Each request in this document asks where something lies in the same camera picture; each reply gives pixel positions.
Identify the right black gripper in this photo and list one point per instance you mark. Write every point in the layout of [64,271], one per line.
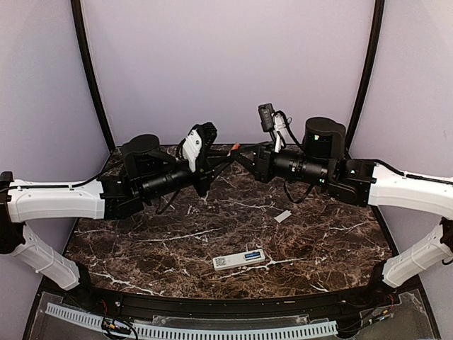
[261,167]

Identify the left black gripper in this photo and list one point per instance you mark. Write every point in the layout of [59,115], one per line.
[206,167]

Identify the orange battery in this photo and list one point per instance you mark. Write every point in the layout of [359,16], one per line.
[235,147]

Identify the white battery cover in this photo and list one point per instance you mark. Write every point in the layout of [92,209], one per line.
[283,216]

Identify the blue battery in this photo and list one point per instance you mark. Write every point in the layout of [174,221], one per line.
[252,255]

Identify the white remote control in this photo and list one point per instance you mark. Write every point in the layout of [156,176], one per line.
[221,263]

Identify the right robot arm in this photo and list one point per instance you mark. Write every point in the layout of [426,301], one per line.
[362,182]

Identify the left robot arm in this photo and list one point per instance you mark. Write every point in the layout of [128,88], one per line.
[147,173]

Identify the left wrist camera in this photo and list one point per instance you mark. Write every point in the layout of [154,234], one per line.
[193,148]

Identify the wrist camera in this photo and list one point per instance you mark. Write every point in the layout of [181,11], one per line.
[277,124]
[193,148]

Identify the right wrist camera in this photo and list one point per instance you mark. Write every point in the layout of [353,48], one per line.
[277,124]

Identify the black front rail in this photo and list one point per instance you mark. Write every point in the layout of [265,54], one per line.
[341,304]

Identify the white slotted cable duct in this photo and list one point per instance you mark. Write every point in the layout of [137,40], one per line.
[190,328]

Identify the right black frame post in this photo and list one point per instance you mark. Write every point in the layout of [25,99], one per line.
[372,46]

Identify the black frame post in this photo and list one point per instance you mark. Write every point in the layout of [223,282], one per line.
[89,71]
[372,46]

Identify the left black frame post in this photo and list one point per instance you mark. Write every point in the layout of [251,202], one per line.
[89,71]

